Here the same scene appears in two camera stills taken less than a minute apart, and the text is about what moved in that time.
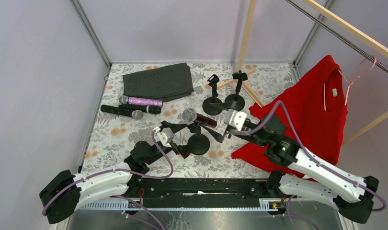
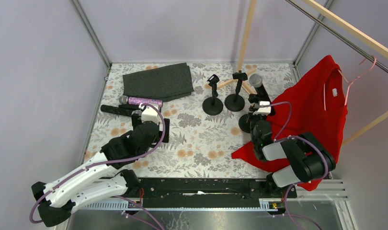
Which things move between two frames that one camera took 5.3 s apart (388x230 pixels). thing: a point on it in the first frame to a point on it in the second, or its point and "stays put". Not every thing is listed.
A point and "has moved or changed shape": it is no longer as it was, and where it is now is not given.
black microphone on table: [137, 114] stays put
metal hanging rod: [361, 51] stays put
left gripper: [174, 139] to [127, 109]
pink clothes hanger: [350, 82] stays put
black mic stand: [204, 143] has moved or changed shape
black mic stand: [240, 76] stays put
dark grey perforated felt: [166, 84] stays put
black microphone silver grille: [190, 114] to [256, 80]
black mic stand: [210, 109] stays put
